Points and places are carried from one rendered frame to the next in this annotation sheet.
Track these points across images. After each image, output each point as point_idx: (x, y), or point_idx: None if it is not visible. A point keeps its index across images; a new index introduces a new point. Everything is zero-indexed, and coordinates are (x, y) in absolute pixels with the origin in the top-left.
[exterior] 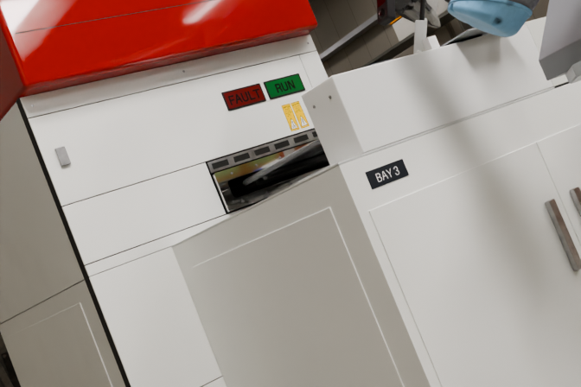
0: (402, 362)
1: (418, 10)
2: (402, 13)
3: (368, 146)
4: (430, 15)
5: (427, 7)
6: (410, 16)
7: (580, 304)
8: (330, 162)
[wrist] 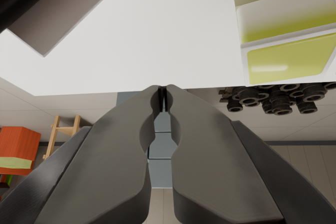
0: None
1: (137, 159)
2: (293, 216)
3: None
4: (116, 110)
5: (62, 145)
6: (237, 156)
7: None
8: None
